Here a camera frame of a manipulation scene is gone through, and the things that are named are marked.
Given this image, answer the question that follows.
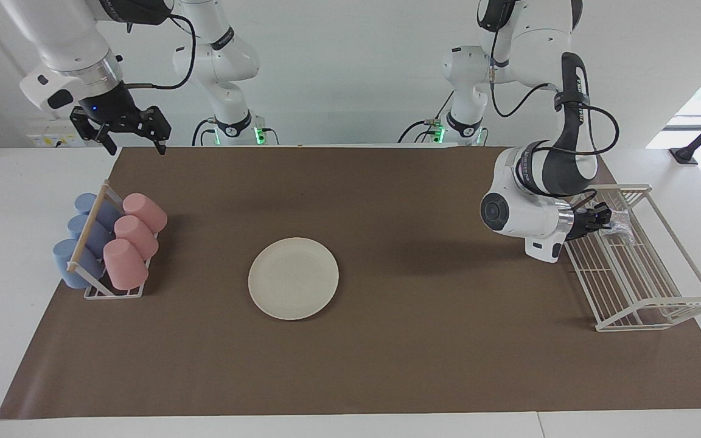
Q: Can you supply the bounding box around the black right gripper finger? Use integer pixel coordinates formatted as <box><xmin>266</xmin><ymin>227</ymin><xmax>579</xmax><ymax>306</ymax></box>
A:
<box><xmin>69</xmin><ymin>106</ymin><xmax>117</xmax><ymax>156</ymax></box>
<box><xmin>134</xmin><ymin>106</ymin><xmax>173</xmax><ymax>156</ymax></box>

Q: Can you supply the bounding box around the silver mesh sponge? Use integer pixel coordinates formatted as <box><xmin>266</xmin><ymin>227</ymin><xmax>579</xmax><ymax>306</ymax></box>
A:
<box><xmin>606</xmin><ymin>210</ymin><xmax>635</xmax><ymax>239</ymax></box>

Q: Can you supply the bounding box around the cream round plate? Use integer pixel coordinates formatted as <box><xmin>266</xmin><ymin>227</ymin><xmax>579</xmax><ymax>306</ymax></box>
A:
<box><xmin>248</xmin><ymin>237</ymin><xmax>340</xmax><ymax>321</ymax></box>

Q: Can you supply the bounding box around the blue plastic cup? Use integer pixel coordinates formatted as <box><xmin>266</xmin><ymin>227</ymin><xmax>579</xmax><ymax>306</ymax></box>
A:
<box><xmin>67</xmin><ymin>214</ymin><xmax>114</xmax><ymax>256</ymax></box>
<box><xmin>52</xmin><ymin>238</ymin><xmax>108</xmax><ymax>289</ymax></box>
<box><xmin>74</xmin><ymin>193</ymin><xmax>123</xmax><ymax>229</ymax></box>

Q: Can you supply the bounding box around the pink plastic cup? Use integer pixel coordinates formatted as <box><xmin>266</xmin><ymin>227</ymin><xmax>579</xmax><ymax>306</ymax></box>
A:
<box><xmin>122</xmin><ymin>193</ymin><xmax>168</xmax><ymax>235</ymax></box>
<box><xmin>103</xmin><ymin>238</ymin><xmax>149</xmax><ymax>291</ymax></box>
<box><xmin>114</xmin><ymin>215</ymin><xmax>159</xmax><ymax>261</ymax></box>

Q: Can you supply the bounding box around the white cup holder rack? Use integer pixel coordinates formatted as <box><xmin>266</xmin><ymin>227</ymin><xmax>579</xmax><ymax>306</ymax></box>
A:
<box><xmin>66</xmin><ymin>179</ymin><xmax>159</xmax><ymax>300</ymax></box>

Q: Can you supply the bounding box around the brown table mat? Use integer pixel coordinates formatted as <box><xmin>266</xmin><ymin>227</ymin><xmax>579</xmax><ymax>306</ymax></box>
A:
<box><xmin>0</xmin><ymin>146</ymin><xmax>701</xmax><ymax>420</ymax></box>

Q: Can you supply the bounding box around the white wall outlet box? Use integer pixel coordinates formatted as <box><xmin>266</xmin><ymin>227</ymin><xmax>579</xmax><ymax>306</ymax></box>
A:
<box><xmin>26</xmin><ymin>117</ymin><xmax>87</xmax><ymax>148</ymax></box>

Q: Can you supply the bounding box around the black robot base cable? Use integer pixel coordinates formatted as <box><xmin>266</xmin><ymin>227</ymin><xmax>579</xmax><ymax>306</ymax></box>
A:
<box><xmin>192</xmin><ymin>117</ymin><xmax>213</xmax><ymax>147</ymax></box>
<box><xmin>398</xmin><ymin>91</ymin><xmax>455</xmax><ymax>145</ymax></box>

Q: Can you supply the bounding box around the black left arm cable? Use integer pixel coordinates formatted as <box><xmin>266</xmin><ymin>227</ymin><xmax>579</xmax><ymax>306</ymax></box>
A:
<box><xmin>489</xmin><ymin>36</ymin><xmax>621</xmax><ymax>162</ymax></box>

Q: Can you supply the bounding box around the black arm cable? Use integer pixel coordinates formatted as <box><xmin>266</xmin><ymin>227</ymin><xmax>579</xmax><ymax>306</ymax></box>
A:
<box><xmin>124</xmin><ymin>13</ymin><xmax>197</xmax><ymax>91</ymax></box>
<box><xmin>489</xmin><ymin>36</ymin><xmax>621</xmax><ymax>162</ymax></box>

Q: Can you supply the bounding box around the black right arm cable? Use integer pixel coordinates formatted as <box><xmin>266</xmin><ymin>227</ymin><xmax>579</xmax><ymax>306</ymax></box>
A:
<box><xmin>124</xmin><ymin>13</ymin><xmax>197</xmax><ymax>91</ymax></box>

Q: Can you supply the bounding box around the white wire dish rack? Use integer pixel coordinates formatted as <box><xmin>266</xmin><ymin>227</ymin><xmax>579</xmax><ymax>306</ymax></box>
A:
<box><xmin>552</xmin><ymin>184</ymin><xmax>701</xmax><ymax>333</ymax></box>

